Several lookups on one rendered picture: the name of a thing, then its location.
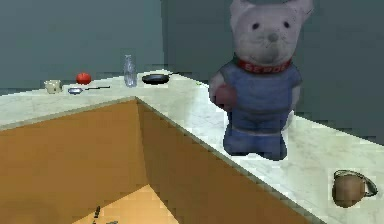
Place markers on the orange counter marble top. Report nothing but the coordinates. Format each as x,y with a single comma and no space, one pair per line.
166,150

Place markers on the black frying pan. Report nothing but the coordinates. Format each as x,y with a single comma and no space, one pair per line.
155,79

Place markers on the clear glass bottle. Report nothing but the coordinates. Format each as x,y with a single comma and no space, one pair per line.
130,73

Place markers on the white bear figure blue clothes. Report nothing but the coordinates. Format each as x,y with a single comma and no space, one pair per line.
263,86

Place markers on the red tomato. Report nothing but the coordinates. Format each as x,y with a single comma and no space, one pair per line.
83,78

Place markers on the small dark floor object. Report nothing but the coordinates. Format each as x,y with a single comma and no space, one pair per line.
97,211

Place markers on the cream cup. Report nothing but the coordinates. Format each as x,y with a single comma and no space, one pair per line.
53,86

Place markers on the brown mug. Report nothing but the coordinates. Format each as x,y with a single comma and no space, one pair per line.
348,190

